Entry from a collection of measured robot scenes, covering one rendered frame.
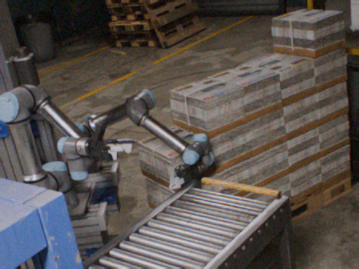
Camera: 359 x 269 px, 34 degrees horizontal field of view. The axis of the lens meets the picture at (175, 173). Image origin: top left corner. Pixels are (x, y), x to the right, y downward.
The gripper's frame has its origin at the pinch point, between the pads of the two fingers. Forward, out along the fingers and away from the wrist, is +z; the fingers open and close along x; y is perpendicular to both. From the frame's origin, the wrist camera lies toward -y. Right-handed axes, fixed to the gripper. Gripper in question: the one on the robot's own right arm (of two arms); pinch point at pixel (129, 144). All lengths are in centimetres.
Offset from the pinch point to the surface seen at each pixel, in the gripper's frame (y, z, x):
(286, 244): 60, 48, -48
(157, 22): -3, -346, -622
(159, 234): 43.4, 4.5, -8.1
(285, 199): 37, 49, -47
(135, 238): 44.3, -4.9, -3.0
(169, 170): 40, -30, -79
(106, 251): 45.4, -11.8, 9.9
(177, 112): 15, -40, -114
